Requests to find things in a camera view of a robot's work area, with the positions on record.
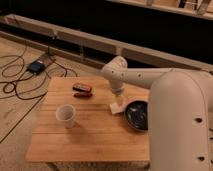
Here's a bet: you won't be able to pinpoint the white ceramic cup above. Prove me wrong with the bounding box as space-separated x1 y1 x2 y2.
55 104 76 128

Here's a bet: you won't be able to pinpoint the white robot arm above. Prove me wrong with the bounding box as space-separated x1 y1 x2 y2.
101 56 213 171

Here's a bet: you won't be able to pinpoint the dark ceramic bowl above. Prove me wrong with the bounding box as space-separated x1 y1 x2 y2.
124 100 148 132

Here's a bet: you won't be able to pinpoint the small clear bottle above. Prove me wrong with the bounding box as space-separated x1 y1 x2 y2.
115 94 124 106

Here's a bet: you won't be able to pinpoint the white sponge block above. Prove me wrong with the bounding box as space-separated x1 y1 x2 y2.
110 103 124 115

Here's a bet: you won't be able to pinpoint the red stapler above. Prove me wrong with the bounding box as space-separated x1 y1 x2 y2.
72 83 92 98

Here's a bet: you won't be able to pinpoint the blue power adapter box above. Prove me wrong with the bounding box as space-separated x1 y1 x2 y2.
27 61 45 75

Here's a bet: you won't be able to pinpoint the long wooden beam rail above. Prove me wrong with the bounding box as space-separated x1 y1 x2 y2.
0 14 213 71

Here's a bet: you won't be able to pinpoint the black floor cables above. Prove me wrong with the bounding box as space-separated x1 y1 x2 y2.
0 39 78 144

